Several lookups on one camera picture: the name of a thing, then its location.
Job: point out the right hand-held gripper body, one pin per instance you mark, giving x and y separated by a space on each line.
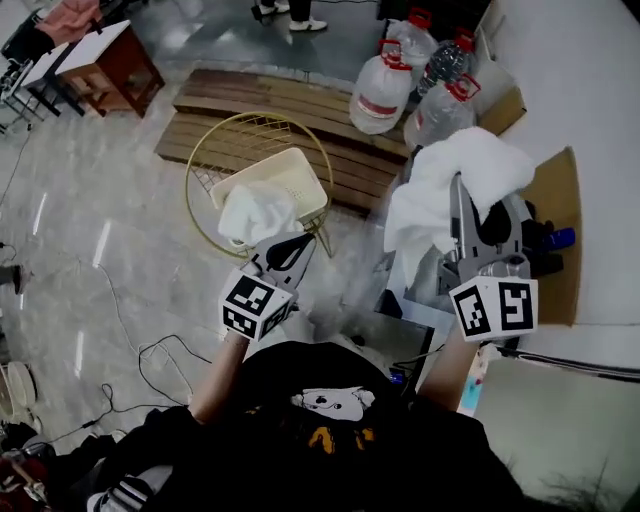
495 305

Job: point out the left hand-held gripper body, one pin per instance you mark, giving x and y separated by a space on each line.
255 305

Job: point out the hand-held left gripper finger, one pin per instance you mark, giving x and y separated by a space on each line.
267 252
300 267

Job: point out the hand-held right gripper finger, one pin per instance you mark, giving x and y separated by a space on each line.
465 225
516 235

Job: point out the white cloths pile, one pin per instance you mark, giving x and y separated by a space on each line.
450 165

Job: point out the cream plastic basket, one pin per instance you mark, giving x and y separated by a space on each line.
295 175

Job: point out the person's left forearm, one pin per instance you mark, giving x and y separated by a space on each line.
220 375

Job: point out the person's right forearm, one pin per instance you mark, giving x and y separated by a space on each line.
447 370

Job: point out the cardboard box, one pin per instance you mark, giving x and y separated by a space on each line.
555 180

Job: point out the black pump bottle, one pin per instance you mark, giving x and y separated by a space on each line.
537 232

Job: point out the blue bottle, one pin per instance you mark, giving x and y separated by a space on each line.
559 237

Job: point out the blue cloth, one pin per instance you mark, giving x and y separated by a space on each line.
470 395

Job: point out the clear water jug red cap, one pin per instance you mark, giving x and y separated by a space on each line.
415 45
380 95
440 115

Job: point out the small cardboard piece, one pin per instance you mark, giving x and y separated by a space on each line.
502 112

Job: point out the wooden slat platform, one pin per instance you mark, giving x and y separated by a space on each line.
300 100

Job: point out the ribbed water bottle red cap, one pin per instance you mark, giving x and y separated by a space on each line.
447 62

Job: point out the person's black printed shirt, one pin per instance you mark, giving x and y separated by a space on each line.
325 480

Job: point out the person's striped trouser leg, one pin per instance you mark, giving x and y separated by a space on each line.
130 487

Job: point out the red-brown wooden side table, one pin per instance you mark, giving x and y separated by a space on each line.
125 65

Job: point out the white round fan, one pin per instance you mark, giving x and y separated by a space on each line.
20 390

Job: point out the white table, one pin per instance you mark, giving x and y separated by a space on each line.
47 65

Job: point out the dark red bag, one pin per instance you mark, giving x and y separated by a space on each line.
20 475

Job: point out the black wall pipe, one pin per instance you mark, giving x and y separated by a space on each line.
575 365

